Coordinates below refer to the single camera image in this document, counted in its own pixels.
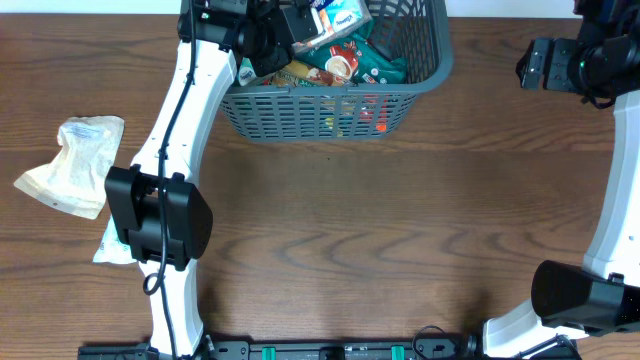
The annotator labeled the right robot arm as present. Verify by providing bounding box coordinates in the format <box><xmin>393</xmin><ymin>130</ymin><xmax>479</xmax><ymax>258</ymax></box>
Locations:
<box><xmin>460</xmin><ymin>0</ymin><xmax>639</xmax><ymax>359</ymax></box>

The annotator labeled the Kleenex tissue multipack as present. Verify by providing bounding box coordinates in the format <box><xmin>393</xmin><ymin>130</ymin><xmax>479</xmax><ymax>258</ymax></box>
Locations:
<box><xmin>237</xmin><ymin>0</ymin><xmax>373</xmax><ymax>86</ymax></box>

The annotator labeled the green Nescafe coffee bag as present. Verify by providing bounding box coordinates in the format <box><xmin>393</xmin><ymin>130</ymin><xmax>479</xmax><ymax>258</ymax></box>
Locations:
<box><xmin>296</xmin><ymin>20</ymin><xmax>407</xmax><ymax>84</ymax></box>

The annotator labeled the grey plastic basket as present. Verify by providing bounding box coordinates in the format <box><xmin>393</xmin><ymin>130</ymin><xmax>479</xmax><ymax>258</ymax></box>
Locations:
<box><xmin>220</xmin><ymin>0</ymin><xmax>454</xmax><ymax>142</ymax></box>

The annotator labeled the red spaghetti pasta pack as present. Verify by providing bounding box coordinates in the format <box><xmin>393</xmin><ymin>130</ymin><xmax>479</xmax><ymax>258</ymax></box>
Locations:
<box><xmin>262</xmin><ymin>59</ymin><xmax>351</xmax><ymax>134</ymax></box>

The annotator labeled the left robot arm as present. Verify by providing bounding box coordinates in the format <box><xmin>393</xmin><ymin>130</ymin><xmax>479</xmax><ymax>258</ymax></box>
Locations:
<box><xmin>105</xmin><ymin>0</ymin><xmax>322</xmax><ymax>359</ymax></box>

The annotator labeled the beige paper pouch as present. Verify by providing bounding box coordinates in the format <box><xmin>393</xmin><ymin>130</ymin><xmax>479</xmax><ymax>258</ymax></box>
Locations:
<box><xmin>14</xmin><ymin>115</ymin><xmax>125</xmax><ymax>220</ymax></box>

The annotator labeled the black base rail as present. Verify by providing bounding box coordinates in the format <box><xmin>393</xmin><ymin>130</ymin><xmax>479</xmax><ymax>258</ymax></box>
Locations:
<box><xmin>77</xmin><ymin>335</ymin><xmax>582</xmax><ymax>360</ymax></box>

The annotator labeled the small mint green packet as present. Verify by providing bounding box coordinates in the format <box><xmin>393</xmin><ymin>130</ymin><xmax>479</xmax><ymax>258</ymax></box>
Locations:
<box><xmin>93</xmin><ymin>217</ymin><xmax>136</xmax><ymax>265</ymax></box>

